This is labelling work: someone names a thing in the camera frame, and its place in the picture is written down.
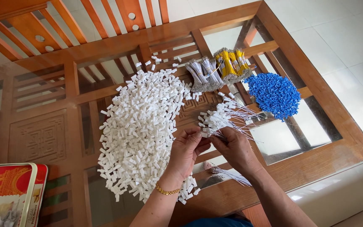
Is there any person's left hand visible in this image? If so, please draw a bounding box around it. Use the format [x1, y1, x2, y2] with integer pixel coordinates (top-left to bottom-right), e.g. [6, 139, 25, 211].
[159, 127, 212, 191]

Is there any person's right hand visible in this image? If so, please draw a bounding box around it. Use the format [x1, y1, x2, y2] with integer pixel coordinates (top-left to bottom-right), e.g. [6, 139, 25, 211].
[209, 126, 264, 179]

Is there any thin white wire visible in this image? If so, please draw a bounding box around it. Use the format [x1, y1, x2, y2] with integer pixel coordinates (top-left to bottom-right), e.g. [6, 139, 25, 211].
[207, 132, 232, 141]

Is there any pile of white plastic connectors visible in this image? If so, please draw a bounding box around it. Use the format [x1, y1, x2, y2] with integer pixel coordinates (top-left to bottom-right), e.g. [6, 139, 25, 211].
[97, 56, 201, 205]

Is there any pile of blue plastic connectors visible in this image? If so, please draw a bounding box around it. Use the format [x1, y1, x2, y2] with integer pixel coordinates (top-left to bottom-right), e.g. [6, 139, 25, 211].
[243, 72, 302, 122]

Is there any person's blue clothing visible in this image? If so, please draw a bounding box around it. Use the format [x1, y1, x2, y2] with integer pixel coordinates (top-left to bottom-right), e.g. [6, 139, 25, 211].
[184, 216, 254, 227]

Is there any red biscuit tin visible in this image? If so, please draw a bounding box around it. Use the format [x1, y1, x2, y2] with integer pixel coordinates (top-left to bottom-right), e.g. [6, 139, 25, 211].
[0, 163, 49, 227]

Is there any wooden slatted bench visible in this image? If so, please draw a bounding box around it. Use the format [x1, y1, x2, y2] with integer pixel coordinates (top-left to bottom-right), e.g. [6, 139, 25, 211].
[0, 0, 170, 62]

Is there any heap of loose white wires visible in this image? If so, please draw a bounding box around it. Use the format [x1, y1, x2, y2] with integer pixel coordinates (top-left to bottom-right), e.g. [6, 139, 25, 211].
[211, 164, 253, 187]

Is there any gold chain bracelet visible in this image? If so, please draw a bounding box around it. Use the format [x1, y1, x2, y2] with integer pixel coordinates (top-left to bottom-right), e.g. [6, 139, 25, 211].
[155, 182, 181, 196]

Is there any heap of wires with connectors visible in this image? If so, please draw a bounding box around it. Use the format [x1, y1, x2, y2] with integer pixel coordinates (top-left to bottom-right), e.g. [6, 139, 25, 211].
[197, 92, 264, 143]

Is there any white wire bundle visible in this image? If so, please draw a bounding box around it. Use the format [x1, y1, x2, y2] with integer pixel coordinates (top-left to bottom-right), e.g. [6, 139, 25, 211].
[185, 61, 210, 93]
[200, 56, 226, 91]

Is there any yellow wire bundle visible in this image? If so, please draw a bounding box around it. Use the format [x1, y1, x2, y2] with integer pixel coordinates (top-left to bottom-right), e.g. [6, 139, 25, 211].
[235, 48, 253, 79]
[213, 47, 238, 84]
[228, 50, 244, 80]

